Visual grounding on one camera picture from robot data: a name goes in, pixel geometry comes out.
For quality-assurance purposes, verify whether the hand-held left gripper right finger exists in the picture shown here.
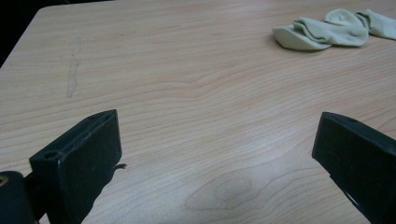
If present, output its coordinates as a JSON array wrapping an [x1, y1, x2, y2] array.
[[311, 111, 396, 224]]

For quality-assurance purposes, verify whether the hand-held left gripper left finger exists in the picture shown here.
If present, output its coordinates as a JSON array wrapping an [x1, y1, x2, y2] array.
[[28, 108, 128, 224]]

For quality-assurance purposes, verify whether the pale green sock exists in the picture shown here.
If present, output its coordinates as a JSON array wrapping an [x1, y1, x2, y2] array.
[[323, 7, 396, 41], [272, 17, 370, 51]]

